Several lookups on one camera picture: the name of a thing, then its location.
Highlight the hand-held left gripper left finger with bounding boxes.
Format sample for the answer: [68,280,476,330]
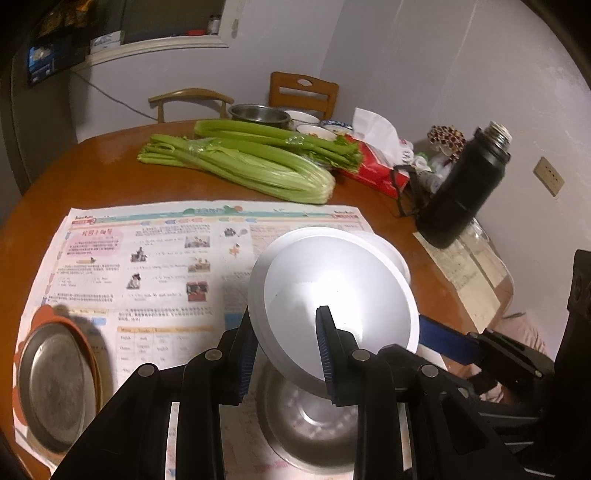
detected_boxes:
[51,318,257,480]

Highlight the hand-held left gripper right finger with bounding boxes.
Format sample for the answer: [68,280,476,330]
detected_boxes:
[315,305,532,480]

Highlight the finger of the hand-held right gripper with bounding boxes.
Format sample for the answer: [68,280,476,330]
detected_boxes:
[418,315,543,395]

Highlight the stainless steel bowl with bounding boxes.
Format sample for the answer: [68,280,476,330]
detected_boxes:
[255,364,416,474]

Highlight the large white bowl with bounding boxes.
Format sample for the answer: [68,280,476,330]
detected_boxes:
[248,226,421,398]

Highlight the round metal plate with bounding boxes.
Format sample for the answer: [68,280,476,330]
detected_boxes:
[17,322,100,454]

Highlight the person's pink trousers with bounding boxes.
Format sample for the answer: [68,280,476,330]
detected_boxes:
[445,314,550,404]

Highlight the paper sheet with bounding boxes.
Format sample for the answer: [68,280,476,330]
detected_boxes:
[413,226,514,333]

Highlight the printed newspaper sheet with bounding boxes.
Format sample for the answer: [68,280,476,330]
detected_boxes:
[14,200,448,480]

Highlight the black thermos bottle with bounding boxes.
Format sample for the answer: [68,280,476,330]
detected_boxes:
[392,121,513,250]

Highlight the white plastic packets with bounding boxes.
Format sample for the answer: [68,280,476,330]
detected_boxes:
[399,138,455,192]

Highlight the red tissue pack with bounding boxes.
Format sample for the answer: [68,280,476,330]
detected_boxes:
[335,135,411,199]

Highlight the long celery bunch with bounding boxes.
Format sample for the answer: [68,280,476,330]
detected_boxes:
[137,134,336,205]

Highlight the red white patterned pouch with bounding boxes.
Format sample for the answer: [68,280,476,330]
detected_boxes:
[427,124,465,162]

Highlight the white dish with food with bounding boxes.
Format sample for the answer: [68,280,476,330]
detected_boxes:
[295,122,338,141]

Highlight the white tissue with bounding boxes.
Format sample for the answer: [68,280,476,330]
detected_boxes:
[352,107,402,160]

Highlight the leafy celery bunch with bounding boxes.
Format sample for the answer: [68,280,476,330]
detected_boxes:
[193,119,363,169]

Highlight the plain white dish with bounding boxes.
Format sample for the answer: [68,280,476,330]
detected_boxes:
[284,110,321,127]

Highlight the steel pot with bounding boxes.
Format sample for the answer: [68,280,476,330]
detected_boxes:
[228,103,291,132]

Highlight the wooden chair with cut-out back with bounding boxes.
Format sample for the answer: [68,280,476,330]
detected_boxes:
[269,71,340,121]

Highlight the wooden arched-back chair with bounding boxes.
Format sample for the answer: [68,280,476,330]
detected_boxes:
[148,89,235,123]

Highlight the grey refrigerator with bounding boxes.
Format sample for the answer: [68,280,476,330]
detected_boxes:
[0,46,79,195]

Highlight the white box on windowsill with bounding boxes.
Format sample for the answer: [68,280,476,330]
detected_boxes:
[89,33,122,51]

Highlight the window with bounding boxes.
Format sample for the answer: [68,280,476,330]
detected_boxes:
[83,0,232,68]

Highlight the blue box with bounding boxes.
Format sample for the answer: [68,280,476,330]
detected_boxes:
[28,44,65,86]

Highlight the side rack with jars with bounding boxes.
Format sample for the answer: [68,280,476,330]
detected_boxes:
[32,0,88,47]

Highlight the wall socket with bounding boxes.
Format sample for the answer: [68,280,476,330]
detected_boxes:
[533,157,565,197]

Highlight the wall cable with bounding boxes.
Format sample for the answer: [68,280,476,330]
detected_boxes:
[69,69,160,123]

